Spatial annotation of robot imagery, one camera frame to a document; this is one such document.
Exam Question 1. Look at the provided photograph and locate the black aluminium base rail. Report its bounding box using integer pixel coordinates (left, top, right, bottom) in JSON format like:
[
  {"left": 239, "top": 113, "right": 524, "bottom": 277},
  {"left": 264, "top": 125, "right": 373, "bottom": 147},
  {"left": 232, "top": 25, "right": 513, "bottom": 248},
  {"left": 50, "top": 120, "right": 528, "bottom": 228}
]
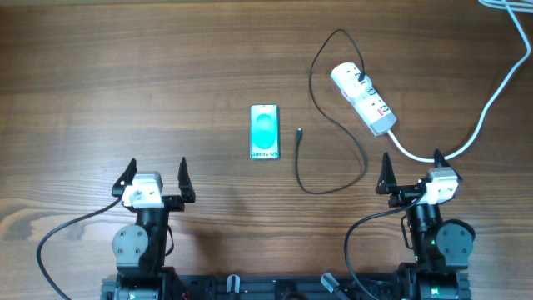
[{"left": 100, "top": 273, "right": 472, "bottom": 300}]

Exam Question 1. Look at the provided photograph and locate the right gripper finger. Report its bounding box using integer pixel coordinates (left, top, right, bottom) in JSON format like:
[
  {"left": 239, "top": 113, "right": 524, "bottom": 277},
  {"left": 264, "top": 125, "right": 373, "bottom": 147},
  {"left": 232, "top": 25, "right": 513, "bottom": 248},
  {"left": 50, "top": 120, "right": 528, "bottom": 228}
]
[
  {"left": 376, "top": 152, "right": 398, "bottom": 195},
  {"left": 433, "top": 148, "right": 462, "bottom": 183}
]

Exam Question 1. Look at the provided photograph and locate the black camera cable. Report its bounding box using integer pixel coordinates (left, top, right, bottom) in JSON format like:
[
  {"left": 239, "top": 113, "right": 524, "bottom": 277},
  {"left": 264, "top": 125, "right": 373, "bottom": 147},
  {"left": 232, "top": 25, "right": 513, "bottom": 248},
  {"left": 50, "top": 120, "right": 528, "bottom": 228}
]
[
  {"left": 343, "top": 192, "right": 426, "bottom": 300},
  {"left": 36, "top": 195, "right": 125, "bottom": 300}
]

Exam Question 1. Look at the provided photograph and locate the white USB charger adapter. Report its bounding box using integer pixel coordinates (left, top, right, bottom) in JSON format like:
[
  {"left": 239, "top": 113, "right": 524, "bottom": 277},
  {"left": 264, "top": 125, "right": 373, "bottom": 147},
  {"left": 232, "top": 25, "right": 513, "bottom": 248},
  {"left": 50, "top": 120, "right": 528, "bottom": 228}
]
[{"left": 341, "top": 76, "right": 372, "bottom": 101}]

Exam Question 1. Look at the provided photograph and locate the turquoise screen smartphone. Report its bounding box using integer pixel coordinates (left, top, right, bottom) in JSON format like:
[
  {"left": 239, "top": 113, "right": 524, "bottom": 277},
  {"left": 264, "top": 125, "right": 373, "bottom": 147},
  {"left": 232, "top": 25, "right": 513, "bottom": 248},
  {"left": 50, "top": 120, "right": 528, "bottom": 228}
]
[{"left": 250, "top": 104, "right": 280, "bottom": 160}]

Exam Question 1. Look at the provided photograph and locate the white power strip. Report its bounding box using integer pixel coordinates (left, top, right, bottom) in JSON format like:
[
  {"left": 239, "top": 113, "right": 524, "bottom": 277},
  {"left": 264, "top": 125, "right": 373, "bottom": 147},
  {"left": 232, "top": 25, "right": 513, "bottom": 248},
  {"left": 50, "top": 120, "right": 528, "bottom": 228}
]
[{"left": 331, "top": 62, "right": 396, "bottom": 136}]

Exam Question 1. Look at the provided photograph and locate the white power strip cord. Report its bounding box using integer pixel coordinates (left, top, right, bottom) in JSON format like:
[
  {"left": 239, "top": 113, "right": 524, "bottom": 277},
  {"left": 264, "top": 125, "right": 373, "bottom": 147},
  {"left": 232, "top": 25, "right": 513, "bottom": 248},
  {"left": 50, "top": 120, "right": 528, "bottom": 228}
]
[{"left": 386, "top": 0, "right": 533, "bottom": 164}]

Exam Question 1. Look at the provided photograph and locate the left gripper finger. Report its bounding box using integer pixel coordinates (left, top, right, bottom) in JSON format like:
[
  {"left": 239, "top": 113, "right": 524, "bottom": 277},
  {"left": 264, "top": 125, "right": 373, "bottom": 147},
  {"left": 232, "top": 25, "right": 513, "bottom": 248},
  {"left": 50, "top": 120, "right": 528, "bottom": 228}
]
[
  {"left": 177, "top": 157, "right": 196, "bottom": 203},
  {"left": 112, "top": 158, "right": 137, "bottom": 198}
]

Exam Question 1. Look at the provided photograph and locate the black charging cable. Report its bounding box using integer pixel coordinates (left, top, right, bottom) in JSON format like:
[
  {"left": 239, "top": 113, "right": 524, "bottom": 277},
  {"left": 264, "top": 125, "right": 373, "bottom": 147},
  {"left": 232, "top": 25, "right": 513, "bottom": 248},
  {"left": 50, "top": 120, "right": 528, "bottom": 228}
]
[{"left": 294, "top": 27, "right": 370, "bottom": 196}]

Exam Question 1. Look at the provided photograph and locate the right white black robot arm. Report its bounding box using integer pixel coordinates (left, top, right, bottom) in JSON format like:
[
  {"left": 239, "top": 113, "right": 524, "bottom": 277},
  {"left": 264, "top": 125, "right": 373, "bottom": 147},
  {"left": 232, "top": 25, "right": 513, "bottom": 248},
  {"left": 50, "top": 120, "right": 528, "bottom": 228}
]
[{"left": 376, "top": 150, "right": 476, "bottom": 300}]

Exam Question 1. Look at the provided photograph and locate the left black camera cable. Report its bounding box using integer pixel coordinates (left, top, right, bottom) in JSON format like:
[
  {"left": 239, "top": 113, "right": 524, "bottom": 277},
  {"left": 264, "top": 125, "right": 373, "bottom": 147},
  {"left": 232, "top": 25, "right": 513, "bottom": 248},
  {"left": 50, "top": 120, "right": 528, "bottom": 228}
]
[{"left": 36, "top": 195, "right": 125, "bottom": 300}]

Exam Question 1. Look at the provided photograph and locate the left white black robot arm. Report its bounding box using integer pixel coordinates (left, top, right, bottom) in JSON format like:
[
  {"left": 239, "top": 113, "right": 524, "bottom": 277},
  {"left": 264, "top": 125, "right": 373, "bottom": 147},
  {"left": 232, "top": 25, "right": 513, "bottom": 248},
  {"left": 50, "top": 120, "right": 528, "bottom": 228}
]
[{"left": 100, "top": 158, "right": 196, "bottom": 300}]

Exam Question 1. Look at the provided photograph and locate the right black camera cable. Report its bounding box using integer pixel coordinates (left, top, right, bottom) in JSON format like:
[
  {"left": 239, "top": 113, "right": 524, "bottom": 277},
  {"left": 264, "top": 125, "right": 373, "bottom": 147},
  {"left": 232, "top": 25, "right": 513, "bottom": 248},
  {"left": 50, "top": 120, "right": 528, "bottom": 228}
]
[{"left": 343, "top": 192, "right": 426, "bottom": 300}]

